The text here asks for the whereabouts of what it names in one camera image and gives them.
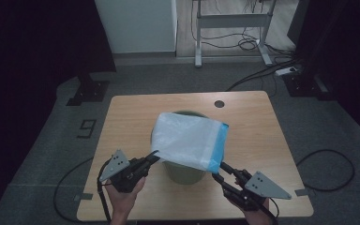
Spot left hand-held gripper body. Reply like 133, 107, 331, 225
98, 149, 146, 194

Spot thick black cable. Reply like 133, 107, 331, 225
225, 59, 298, 92

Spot white cabinet panel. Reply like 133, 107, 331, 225
94, 0, 178, 54

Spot white metal desk frame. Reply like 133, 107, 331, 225
193, 0, 278, 68

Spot green plastic bin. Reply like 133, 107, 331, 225
150, 110, 210, 186

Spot black floor cable loop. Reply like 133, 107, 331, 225
294, 148, 356, 192

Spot person's right hand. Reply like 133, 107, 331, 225
231, 198, 274, 225

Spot white garbage bag blue band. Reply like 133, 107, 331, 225
150, 112, 230, 174

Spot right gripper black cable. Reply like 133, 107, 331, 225
256, 196, 279, 225

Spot person's left hand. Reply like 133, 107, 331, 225
105, 176, 147, 217

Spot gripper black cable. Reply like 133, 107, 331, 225
97, 158, 112, 224
256, 196, 279, 225

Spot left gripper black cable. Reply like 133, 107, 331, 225
97, 158, 112, 224

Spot grey tape piece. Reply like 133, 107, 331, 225
294, 187, 316, 197
74, 192, 94, 202

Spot black curtain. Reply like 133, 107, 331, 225
0, 0, 117, 217
287, 0, 360, 148

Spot tangle of black cables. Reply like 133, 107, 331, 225
190, 0, 294, 59

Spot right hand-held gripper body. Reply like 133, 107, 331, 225
224, 169, 293, 212

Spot black stand base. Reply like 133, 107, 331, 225
282, 73, 337, 101
66, 73, 111, 107

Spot white power strip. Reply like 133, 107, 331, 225
275, 66, 303, 77

